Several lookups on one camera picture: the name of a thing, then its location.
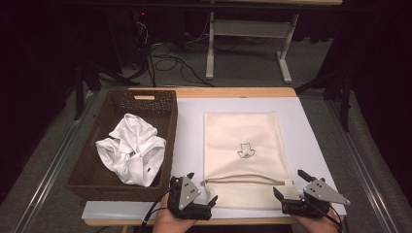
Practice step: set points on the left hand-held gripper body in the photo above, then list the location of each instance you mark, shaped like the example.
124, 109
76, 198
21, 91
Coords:
186, 207

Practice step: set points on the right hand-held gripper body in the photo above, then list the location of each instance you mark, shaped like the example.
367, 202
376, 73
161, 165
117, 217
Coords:
320, 194

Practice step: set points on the white shirt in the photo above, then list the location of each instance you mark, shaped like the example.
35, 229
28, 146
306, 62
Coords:
132, 149

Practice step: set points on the cream mesh laundry bag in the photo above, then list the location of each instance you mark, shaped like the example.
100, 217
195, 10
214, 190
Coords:
243, 136

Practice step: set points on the brown woven basket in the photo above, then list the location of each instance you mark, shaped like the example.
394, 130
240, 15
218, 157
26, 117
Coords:
129, 103

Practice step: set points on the person's left hand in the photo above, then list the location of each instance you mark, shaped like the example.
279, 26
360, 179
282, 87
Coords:
168, 223

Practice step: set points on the person's right hand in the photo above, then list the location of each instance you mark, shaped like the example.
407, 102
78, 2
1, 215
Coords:
317, 225

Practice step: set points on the black stand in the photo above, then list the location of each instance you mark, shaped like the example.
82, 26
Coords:
346, 97
79, 90

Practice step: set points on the black computer tower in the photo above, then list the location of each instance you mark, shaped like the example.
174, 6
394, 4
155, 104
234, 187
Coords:
136, 32

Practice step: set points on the metal floor rail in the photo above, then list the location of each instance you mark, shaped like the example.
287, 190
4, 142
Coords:
55, 165
359, 168

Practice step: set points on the white desk frame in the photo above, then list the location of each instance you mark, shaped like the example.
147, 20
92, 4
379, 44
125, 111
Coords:
246, 27

